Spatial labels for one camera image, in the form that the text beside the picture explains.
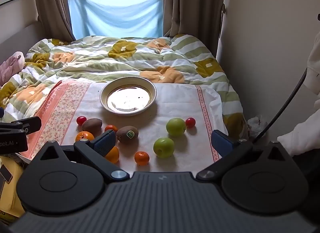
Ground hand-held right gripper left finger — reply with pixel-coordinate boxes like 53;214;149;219
32;130;130;183

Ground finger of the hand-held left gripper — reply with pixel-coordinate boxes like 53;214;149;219
10;116;42;134

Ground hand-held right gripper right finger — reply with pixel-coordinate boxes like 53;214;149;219
196;130;294;180

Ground large orange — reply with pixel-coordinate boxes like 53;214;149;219
105;146;120;164
75;131;95;142

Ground brown kiwi with green sticker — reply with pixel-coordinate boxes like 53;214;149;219
116;126;139;144

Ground green apple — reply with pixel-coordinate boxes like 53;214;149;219
166;117;187;137
153;137;175;158

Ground cream ceramic bowl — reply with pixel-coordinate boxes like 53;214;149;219
100;77;157;116

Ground person's right forearm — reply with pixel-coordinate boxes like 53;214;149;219
276;112;320;158

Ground white plastic bag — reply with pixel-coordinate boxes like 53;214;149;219
247;115;268;139

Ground yellow bag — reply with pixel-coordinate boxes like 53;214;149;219
0;155;26;224

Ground orange floral bordered cloth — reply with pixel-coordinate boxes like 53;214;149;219
19;79;228;173

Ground pink plush pillow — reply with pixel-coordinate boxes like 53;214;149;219
0;51;25;76

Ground green striped floral quilt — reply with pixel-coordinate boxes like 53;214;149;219
0;34;245;139

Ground grey bed headboard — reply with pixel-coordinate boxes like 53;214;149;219
0;20;42;57

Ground brown curtain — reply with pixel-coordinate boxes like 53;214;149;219
32;0;87;41
162;0;227;59

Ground light blue window cloth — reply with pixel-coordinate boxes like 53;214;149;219
68;0;164;41

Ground black cable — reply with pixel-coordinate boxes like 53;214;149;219
252;68;308;144

